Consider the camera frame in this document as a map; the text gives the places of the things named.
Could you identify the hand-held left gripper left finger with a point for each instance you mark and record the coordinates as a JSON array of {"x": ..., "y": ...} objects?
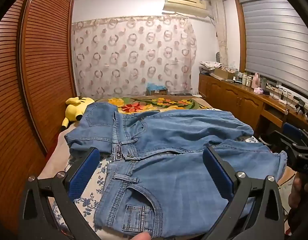
[{"x": 83, "y": 176}]

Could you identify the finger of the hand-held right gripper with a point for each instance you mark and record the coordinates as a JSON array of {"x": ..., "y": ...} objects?
[
  {"x": 281, "y": 142},
  {"x": 292, "y": 131}
]

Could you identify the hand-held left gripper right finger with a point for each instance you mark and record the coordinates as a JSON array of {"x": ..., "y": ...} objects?
[{"x": 219, "y": 177}]

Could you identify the blue denim pants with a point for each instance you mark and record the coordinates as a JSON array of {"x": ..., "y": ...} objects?
[{"x": 169, "y": 135}]

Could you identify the person's right hand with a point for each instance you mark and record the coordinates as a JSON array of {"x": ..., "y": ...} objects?
[{"x": 297, "y": 191}]

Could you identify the person's left hand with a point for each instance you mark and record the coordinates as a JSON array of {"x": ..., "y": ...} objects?
[{"x": 140, "y": 236}]

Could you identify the white blue floral bed sheet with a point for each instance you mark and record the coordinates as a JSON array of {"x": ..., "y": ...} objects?
[{"x": 98, "y": 180}]

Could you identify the pink tissue box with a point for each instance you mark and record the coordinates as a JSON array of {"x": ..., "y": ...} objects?
[{"x": 258, "y": 90}]

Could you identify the green bottle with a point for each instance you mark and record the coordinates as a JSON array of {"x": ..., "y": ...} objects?
[{"x": 263, "y": 83}]

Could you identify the pink bottle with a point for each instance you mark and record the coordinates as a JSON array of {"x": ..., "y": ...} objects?
[{"x": 256, "y": 80}]

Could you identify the yellow plush toy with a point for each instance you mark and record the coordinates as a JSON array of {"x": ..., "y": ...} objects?
[{"x": 73, "y": 110}]

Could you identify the long wooden cabinet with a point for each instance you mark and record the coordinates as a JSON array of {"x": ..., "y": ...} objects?
[{"x": 231, "y": 97}]

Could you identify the row of toiletry bottles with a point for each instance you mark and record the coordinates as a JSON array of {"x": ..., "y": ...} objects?
[{"x": 244, "y": 80}]

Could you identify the grey striped window blind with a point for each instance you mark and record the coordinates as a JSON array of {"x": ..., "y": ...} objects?
[{"x": 276, "y": 42}]

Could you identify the flat black device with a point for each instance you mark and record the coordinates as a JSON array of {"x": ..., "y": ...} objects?
[{"x": 183, "y": 94}]

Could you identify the open cardboard box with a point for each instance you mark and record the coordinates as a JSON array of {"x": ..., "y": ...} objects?
[{"x": 222, "y": 73}]

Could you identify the beige floral blanket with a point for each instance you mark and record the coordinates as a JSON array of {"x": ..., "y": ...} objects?
[{"x": 144, "y": 103}]

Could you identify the folded patterned cloths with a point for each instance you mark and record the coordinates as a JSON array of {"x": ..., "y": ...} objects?
[{"x": 209, "y": 66}]

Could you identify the beige tied drape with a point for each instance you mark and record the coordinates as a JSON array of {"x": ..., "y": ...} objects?
[{"x": 220, "y": 30}]

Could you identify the cream wall air conditioner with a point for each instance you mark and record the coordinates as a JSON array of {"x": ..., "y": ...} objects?
[{"x": 184, "y": 2}]

